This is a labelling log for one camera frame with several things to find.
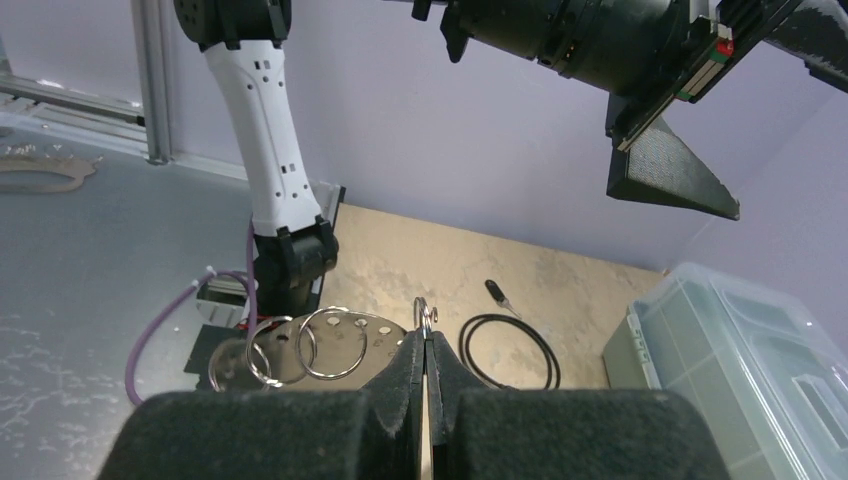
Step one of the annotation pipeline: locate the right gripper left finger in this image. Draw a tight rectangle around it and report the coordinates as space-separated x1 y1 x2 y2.
98 330 425 479

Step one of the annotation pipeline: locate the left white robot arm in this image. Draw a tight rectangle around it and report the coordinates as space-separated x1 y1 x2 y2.
174 0 847 316

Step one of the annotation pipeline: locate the grey plastic toolbox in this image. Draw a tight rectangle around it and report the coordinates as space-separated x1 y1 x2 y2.
602 263 847 479

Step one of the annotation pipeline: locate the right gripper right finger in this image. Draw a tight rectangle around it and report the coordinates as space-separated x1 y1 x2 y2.
425 332 729 479

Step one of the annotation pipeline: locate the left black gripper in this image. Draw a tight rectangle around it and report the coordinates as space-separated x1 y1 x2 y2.
604 0 848 223

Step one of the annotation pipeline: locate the black coiled usb cable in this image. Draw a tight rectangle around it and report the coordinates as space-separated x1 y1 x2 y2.
458 313 563 392

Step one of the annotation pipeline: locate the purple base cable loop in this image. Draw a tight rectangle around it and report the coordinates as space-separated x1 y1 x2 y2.
124 225 261 408

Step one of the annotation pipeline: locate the key with black tag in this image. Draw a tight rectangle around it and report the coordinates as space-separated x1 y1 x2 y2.
484 279 522 320

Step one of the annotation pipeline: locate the aluminium frame post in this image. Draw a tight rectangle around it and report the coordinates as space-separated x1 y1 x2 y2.
130 0 173 165

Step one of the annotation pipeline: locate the spare keyring holder plate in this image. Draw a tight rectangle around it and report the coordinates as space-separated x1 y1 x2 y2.
1 147 102 195

